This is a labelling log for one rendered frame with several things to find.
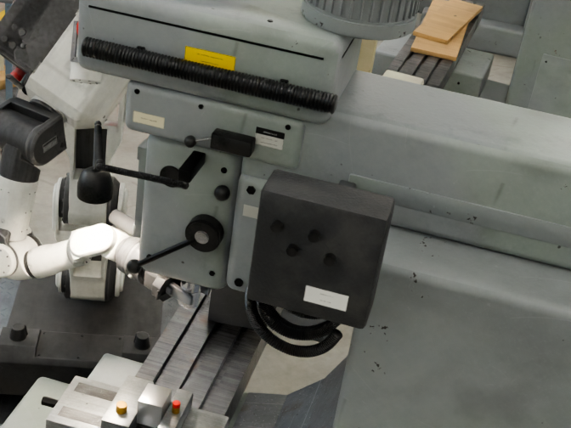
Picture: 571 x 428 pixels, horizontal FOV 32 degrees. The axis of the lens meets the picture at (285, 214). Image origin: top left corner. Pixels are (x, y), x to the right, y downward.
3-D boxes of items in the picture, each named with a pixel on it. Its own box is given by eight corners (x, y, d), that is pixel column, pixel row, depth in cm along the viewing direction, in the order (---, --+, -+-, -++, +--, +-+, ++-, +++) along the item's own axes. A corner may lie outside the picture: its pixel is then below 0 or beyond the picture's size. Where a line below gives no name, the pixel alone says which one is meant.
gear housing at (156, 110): (121, 131, 184) (124, 81, 179) (168, 83, 205) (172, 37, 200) (297, 174, 179) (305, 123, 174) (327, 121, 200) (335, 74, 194)
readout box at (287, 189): (242, 303, 163) (257, 191, 152) (258, 274, 171) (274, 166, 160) (362, 335, 160) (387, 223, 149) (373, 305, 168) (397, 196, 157)
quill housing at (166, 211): (132, 274, 201) (142, 131, 185) (169, 225, 219) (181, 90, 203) (223, 298, 198) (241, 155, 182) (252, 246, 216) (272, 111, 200)
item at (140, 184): (131, 236, 208) (137, 146, 197) (138, 227, 211) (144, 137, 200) (149, 241, 207) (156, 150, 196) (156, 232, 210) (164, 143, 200)
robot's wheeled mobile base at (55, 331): (21, 275, 345) (21, 191, 328) (173, 287, 351) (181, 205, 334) (-16, 402, 291) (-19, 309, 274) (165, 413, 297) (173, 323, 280)
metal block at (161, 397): (136, 423, 206) (138, 400, 203) (146, 404, 212) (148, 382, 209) (160, 429, 206) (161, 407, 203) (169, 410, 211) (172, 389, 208)
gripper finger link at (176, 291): (192, 306, 210) (170, 293, 213) (194, 294, 209) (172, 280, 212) (187, 309, 209) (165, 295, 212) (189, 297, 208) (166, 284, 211)
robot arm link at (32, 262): (68, 273, 223) (-3, 291, 229) (91, 262, 232) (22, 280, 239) (53, 228, 222) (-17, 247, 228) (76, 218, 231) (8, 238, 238)
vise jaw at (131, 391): (99, 434, 204) (100, 419, 202) (127, 388, 217) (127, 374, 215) (127, 442, 203) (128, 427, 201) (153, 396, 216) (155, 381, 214)
